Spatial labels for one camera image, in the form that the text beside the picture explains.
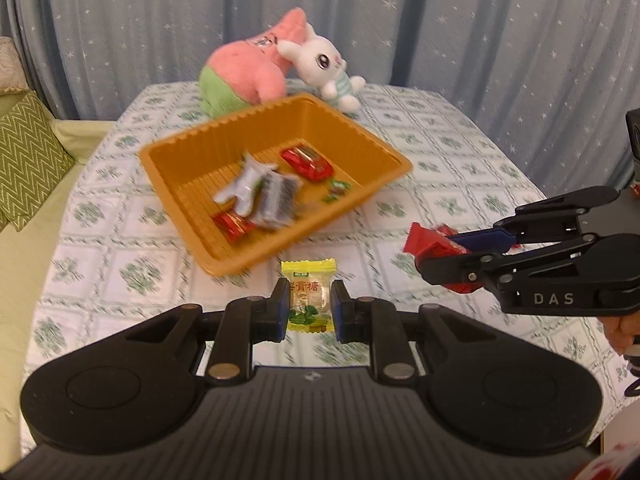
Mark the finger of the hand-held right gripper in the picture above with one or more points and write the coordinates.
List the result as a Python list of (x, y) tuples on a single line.
[(470, 267), (540, 215)]

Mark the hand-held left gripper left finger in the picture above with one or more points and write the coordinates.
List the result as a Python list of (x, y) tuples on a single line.
[(262, 312)]

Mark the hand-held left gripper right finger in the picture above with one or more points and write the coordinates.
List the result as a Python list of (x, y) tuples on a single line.
[(347, 312)]

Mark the yellow candy packet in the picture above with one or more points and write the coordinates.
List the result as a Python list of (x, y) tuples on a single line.
[(307, 297)]

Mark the dark red snack packet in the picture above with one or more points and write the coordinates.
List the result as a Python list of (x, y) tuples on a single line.
[(425, 242)]

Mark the striped silver snack packet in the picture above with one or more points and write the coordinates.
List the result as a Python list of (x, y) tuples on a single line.
[(277, 200)]

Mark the small green candy wrapper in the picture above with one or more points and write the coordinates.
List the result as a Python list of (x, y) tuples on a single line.
[(336, 190)]

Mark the long silver snack packet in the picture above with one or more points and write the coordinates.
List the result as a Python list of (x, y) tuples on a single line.
[(245, 182)]

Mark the orange plastic tray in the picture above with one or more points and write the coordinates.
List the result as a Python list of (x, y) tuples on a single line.
[(320, 130)]

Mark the person's right hand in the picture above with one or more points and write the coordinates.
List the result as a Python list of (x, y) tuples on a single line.
[(625, 330)]

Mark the green floral tablecloth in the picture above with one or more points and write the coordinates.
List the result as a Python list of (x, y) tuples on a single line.
[(125, 240)]

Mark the white red printed clothing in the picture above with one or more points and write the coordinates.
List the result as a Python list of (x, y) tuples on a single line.
[(617, 460)]

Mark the blue star curtain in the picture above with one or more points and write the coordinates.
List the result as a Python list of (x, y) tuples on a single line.
[(450, 25)]

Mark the light green sofa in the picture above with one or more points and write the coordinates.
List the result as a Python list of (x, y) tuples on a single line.
[(25, 280)]

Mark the pink starfish plush toy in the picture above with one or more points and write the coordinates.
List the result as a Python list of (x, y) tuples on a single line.
[(245, 67)]

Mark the white bunny plush toy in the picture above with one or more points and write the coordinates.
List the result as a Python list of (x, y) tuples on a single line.
[(325, 67)]

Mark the green zigzag cushion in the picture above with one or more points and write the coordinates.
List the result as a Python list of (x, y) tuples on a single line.
[(27, 160)]

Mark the beige pillow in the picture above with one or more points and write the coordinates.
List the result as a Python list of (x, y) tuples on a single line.
[(10, 65)]

